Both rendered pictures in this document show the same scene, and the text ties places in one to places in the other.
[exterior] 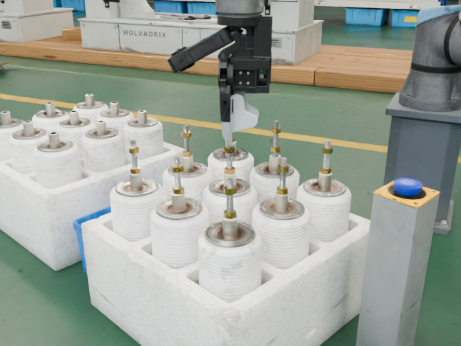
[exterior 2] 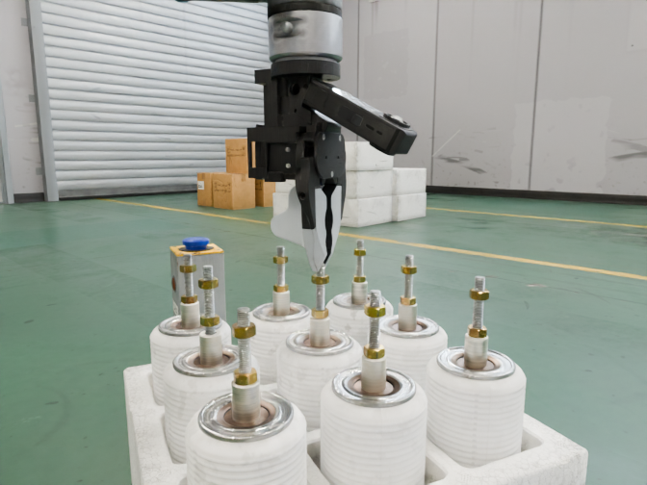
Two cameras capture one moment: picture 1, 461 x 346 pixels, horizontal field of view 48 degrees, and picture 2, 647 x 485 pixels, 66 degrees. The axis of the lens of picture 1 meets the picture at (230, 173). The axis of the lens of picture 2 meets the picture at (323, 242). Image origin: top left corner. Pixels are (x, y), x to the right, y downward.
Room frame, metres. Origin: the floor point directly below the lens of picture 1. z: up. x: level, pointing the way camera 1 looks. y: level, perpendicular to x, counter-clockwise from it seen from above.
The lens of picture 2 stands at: (1.33, 0.18, 0.46)
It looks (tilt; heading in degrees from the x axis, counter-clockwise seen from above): 10 degrees down; 200
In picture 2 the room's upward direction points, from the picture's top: straight up
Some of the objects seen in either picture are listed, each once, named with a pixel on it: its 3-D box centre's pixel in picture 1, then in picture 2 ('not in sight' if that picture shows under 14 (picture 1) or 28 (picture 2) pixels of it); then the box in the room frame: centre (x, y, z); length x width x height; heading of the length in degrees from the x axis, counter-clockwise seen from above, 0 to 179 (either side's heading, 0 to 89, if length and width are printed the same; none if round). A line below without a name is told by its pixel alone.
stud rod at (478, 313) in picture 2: (134, 160); (478, 314); (0.84, 0.17, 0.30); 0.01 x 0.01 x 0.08
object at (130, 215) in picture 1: (140, 232); (470, 446); (0.84, 0.17, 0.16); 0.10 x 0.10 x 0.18
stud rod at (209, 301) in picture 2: (276, 140); (209, 303); (0.92, -0.09, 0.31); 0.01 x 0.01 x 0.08
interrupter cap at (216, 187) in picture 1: (230, 187); (320, 342); (0.84, 0.00, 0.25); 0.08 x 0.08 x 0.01
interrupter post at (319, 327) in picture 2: (230, 181); (320, 331); (0.84, 0.00, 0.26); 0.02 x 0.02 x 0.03
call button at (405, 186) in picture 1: (407, 188); (195, 244); (0.69, -0.26, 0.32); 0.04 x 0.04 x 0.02
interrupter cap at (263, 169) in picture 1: (274, 169); (211, 360); (0.92, -0.09, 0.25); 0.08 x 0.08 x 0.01
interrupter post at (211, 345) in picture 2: (274, 163); (211, 348); (0.92, -0.09, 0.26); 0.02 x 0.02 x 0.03
